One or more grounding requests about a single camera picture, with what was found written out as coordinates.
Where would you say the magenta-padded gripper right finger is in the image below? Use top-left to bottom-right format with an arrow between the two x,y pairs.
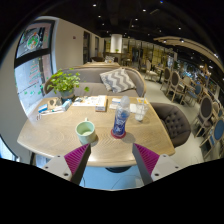
131,142 -> 183,186

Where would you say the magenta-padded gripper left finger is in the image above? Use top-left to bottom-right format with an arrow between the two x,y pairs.
42,143 -> 92,186

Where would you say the clear blue-labelled drink bottle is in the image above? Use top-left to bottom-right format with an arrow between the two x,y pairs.
111,95 -> 132,139

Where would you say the pale green ceramic mug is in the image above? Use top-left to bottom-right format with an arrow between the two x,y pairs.
74,117 -> 99,146

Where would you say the dark grey tufted armchair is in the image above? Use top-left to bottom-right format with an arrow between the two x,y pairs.
149,101 -> 193,149

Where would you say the clear plastic cup with straw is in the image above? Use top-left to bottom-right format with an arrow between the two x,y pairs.
134,96 -> 150,123

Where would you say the blue white small box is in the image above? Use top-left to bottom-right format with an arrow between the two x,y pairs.
36,98 -> 73,116

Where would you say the flat white printed booklet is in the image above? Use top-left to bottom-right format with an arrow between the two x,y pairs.
72,95 -> 99,108

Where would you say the green potted plant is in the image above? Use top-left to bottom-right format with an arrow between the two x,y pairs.
44,67 -> 91,101

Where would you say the group of dining chairs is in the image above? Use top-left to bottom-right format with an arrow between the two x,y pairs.
138,58 -> 224,158

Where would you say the grey curved sofa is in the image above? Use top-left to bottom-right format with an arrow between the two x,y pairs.
44,65 -> 147,100

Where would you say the grey white chevron cushion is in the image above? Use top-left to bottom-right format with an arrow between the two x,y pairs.
98,67 -> 137,94

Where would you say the group of ceiling spotlights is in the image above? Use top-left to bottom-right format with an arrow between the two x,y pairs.
91,1 -> 222,45

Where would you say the dark framed wall poster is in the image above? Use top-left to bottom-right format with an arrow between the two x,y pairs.
15,20 -> 56,60

